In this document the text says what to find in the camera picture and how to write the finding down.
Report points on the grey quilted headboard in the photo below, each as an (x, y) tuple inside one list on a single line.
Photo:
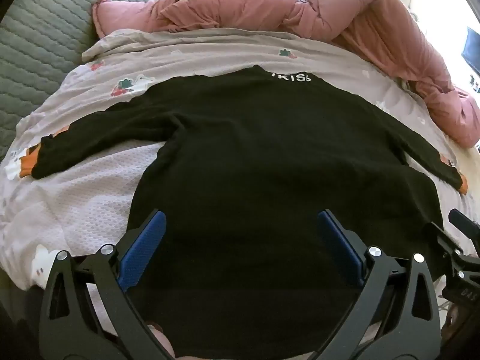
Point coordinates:
[(45, 45)]

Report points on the pink comforter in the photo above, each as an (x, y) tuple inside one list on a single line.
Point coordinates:
[(337, 18)]

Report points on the person's left hand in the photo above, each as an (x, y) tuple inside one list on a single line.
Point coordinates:
[(163, 343)]

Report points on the lilac printed bed sheet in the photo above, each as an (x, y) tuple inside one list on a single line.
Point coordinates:
[(93, 195)]

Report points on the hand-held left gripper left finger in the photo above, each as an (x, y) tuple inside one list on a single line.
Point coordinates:
[(144, 247)]

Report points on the black sweater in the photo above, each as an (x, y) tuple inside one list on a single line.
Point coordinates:
[(243, 157)]

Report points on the black monitor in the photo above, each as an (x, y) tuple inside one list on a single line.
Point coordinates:
[(472, 50)]

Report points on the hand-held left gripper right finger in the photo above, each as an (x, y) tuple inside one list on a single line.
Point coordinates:
[(339, 247)]

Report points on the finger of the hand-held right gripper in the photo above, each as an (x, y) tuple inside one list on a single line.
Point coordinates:
[(463, 221), (444, 242)]

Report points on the person's right hand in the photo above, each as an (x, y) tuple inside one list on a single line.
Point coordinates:
[(455, 322)]

